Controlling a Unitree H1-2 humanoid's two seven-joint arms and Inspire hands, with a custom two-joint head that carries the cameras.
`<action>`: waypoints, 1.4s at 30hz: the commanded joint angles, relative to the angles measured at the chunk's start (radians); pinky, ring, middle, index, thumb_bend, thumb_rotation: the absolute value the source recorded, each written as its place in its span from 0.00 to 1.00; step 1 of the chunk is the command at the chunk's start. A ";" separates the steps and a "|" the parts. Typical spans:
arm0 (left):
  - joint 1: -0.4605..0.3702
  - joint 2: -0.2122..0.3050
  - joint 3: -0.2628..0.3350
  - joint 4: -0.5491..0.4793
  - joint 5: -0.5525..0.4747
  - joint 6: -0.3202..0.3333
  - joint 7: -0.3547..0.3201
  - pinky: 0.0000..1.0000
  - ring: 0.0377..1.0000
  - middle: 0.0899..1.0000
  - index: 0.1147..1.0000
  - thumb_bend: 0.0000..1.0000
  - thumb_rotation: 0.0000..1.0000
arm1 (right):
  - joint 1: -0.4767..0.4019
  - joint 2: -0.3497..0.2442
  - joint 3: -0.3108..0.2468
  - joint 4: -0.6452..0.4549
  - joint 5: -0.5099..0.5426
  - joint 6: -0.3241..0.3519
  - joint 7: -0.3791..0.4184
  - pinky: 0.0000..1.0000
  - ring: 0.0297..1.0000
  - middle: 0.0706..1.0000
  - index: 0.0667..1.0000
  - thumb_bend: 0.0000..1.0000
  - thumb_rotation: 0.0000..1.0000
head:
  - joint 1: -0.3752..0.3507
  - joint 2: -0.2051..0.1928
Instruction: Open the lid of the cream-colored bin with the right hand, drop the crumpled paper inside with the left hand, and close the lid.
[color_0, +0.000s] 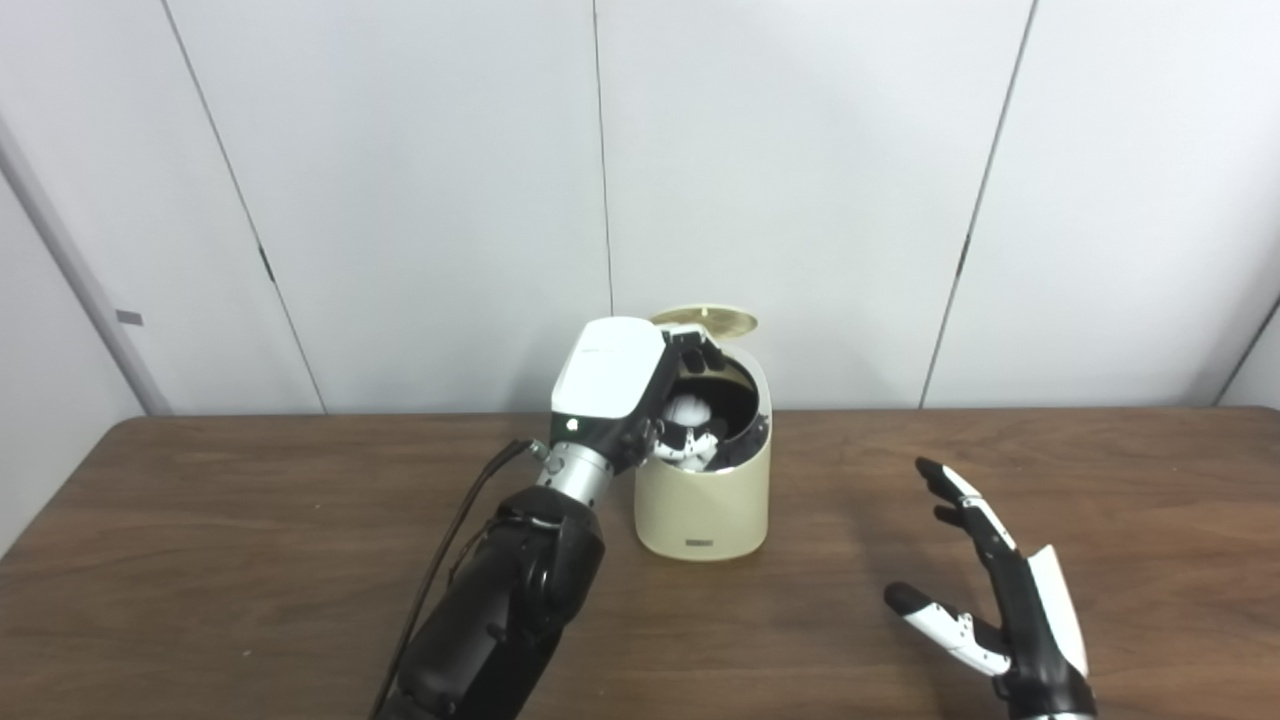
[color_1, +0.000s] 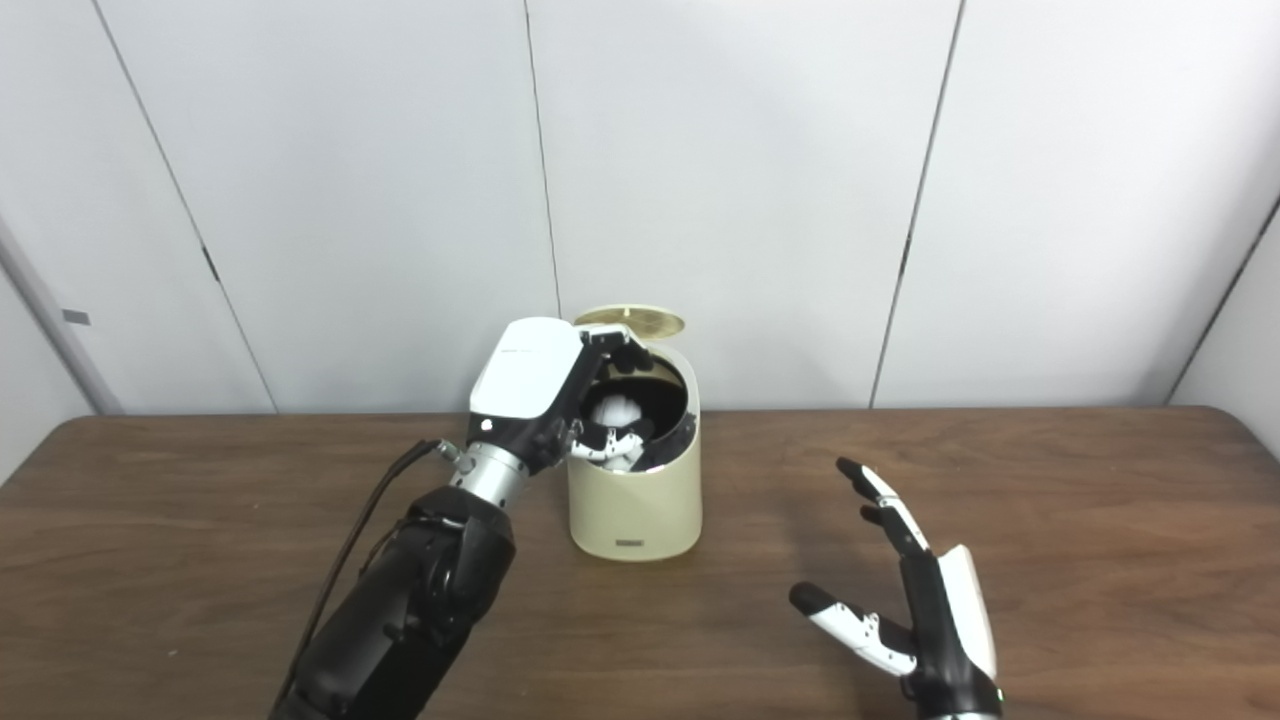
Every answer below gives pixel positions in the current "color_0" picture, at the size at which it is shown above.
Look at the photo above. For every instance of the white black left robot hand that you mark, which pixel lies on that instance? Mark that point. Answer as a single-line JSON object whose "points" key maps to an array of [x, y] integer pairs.
{"points": [[605, 370]]}

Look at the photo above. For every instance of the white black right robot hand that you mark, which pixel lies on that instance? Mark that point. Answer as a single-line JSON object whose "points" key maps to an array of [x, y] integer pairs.
{"points": [[1040, 620]]}

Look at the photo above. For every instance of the white paper ball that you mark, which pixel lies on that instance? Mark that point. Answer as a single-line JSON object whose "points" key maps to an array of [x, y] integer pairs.
{"points": [[688, 410]]}

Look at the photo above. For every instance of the cream round bin lid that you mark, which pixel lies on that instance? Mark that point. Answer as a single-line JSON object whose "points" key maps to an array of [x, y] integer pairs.
{"points": [[715, 322]]}

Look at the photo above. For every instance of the cream-colored round bin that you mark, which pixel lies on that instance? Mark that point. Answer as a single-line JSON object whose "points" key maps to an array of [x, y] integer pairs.
{"points": [[700, 510]]}

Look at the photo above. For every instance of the black bin liner bag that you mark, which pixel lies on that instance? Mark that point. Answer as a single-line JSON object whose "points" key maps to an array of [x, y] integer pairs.
{"points": [[750, 440]]}

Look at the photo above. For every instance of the black wall seam clip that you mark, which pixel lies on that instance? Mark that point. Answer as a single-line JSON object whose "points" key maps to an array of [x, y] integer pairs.
{"points": [[266, 264]]}

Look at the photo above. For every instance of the grey wall corner strip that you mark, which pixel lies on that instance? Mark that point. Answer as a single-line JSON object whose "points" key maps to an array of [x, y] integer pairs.
{"points": [[138, 372]]}

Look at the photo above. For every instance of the small grey wall tag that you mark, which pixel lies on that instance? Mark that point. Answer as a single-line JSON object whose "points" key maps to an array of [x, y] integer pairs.
{"points": [[128, 317]]}

